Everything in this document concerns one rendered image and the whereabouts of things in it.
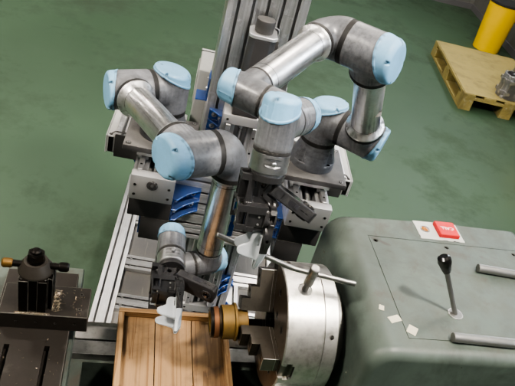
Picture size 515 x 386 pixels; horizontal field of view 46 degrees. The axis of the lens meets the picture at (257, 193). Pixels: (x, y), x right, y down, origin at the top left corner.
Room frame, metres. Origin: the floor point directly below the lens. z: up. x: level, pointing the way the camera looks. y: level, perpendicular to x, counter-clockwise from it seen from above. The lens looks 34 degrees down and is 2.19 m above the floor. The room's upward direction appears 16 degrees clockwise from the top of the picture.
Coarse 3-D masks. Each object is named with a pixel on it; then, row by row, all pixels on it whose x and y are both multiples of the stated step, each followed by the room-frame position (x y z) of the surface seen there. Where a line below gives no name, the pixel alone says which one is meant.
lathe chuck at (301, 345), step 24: (288, 288) 1.05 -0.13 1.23; (312, 288) 1.07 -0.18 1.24; (264, 312) 1.13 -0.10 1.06; (288, 312) 1.00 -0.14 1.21; (312, 312) 1.02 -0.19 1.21; (288, 336) 0.96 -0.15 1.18; (312, 336) 0.98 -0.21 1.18; (288, 360) 0.94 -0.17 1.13; (312, 360) 0.95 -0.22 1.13; (264, 384) 0.98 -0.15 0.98; (288, 384) 0.94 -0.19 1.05
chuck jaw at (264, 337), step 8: (240, 328) 1.02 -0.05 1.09; (248, 328) 1.02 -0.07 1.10; (256, 328) 1.03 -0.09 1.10; (264, 328) 1.04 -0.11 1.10; (272, 328) 1.04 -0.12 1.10; (240, 336) 1.01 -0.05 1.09; (248, 336) 1.00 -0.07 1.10; (256, 336) 1.00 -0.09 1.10; (264, 336) 1.01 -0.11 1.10; (272, 336) 1.02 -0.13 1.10; (240, 344) 1.00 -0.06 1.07; (248, 344) 0.99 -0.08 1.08; (256, 344) 0.98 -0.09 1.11; (264, 344) 0.98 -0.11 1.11; (272, 344) 0.99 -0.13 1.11; (248, 352) 0.98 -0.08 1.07; (256, 352) 0.98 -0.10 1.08; (264, 352) 0.96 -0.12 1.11; (272, 352) 0.96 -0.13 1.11; (264, 360) 0.94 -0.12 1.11; (272, 360) 0.94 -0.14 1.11; (264, 368) 0.94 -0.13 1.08; (272, 368) 0.94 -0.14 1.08; (280, 368) 0.93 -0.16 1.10; (288, 368) 0.94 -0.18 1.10; (288, 376) 0.94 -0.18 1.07
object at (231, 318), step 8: (232, 304) 1.08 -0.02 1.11; (208, 312) 1.07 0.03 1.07; (216, 312) 1.03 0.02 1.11; (224, 312) 1.04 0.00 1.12; (232, 312) 1.04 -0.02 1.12; (240, 312) 1.06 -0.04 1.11; (208, 320) 1.06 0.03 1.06; (216, 320) 1.02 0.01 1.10; (224, 320) 1.02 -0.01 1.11; (232, 320) 1.02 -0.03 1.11; (240, 320) 1.04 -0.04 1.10; (248, 320) 1.04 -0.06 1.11; (208, 328) 1.04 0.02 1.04; (216, 328) 1.01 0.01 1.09; (224, 328) 1.01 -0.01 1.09; (232, 328) 1.01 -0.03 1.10; (216, 336) 1.00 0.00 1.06; (224, 336) 1.00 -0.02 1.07; (232, 336) 1.01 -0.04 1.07
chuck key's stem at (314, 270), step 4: (312, 268) 1.04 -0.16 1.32; (316, 268) 1.05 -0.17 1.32; (312, 272) 1.04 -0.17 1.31; (316, 272) 1.04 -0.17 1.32; (308, 276) 1.04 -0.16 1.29; (312, 276) 1.04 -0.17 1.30; (316, 276) 1.04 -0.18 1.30; (304, 280) 1.05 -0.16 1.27; (308, 280) 1.04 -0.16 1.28; (312, 280) 1.04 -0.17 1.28; (304, 284) 1.05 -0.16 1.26; (308, 284) 1.05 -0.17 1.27; (312, 284) 1.05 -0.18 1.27; (304, 288) 1.05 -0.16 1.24; (308, 288) 1.05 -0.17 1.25
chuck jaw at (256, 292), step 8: (264, 272) 1.12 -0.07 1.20; (272, 272) 1.13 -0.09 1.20; (264, 280) 1.11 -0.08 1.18; (272, 280) 1.12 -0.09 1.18; (248, 288) 1.12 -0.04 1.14; (256, 288) 1.10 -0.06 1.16; (264, 288) 1.10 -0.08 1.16; (272, 288) 1.11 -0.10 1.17; (240, 296) 1.09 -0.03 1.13; (248, 296) 1.10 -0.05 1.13; (256, 296) 1.09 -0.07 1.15; (264, 296) 1.09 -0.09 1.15; (272, 296) 1.10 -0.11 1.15; (240, 304) 1.08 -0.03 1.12; (248, 304) 1.07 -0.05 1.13; (256, 304) 1.08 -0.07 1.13; (264, 304) 1.08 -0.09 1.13; (272, 304) 1.09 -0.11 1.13
